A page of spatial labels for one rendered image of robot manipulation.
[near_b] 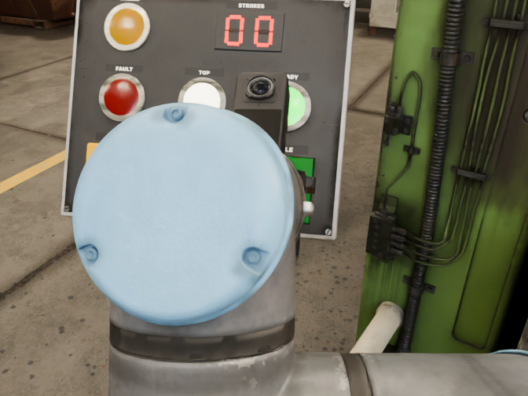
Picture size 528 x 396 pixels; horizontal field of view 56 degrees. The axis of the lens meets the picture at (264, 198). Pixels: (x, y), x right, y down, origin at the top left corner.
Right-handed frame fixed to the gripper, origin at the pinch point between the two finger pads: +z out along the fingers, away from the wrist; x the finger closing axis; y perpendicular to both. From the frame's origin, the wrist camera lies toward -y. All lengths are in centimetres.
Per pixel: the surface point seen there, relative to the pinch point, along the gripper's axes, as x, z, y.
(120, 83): -20.2, 1.7, -10.4
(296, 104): 1.2, 1.6, -9.1
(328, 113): 4.9, 2.0, -8.3
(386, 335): 17.6, 35.1, 24.7
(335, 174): 6.3, 2.0, -1.5
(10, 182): -166, 192, 7
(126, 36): -19.9, 1.6, -16.1
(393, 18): 55, 513, -203
